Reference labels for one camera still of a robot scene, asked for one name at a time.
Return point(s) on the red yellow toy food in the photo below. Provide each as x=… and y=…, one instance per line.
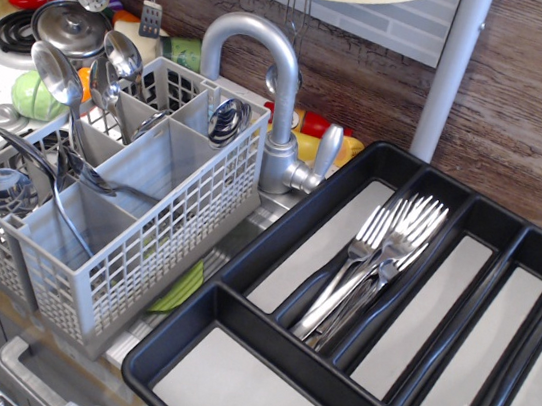
x=309, y=123

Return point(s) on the steel spoon left round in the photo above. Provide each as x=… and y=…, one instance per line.
x=18, y=195

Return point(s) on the hanging small steel spatula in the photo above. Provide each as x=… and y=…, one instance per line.
x=150, y=21

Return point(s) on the steel ladle spoon front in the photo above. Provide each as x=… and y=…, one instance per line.
x=36, y=157

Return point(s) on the steel fork in tray lower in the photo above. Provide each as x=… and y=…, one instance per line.
x=359, y=298

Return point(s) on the steel toy pot with lid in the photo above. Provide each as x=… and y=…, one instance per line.
x=78, y=33

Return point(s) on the green plastic plate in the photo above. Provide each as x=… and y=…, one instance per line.
x=182, y=289

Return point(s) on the grey plastic cutlery basket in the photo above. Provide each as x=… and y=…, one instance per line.
x=90, y=263

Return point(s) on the steel spoon middle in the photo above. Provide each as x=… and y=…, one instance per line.
x=105, y=91

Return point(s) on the steel spoon tucked centre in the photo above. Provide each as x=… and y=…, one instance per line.
x=148, y=124

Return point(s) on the black stove burner coil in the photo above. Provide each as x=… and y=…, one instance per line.
x=16, y=33

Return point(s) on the large steel spoon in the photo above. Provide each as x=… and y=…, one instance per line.
x=63, y=82

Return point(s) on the steel spoon lying in basket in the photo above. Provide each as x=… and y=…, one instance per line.
x=91, y=178

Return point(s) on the steel fork in tray right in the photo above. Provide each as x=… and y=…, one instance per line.
x=416, y=225

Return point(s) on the green toy cabbage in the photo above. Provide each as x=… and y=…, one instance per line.
x=32, y=99

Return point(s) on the steel fork in tray left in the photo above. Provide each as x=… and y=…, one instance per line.
x=360, y=249

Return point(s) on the black cutlery tray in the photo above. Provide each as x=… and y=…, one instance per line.
x=461, y=327

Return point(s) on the steel spoon upper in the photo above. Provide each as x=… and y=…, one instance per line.
x=125, y=59

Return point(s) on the steel fork in tray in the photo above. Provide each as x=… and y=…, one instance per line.
x=416, y=225
x=360, y=249
x=359, y=298

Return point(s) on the steel spoon right compartment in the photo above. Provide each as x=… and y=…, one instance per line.
x=228, y=120

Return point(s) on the white metal pole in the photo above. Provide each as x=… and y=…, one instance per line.
x=467, y=26

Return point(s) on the silver toy faucet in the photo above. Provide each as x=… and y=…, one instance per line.
x=282, y=170

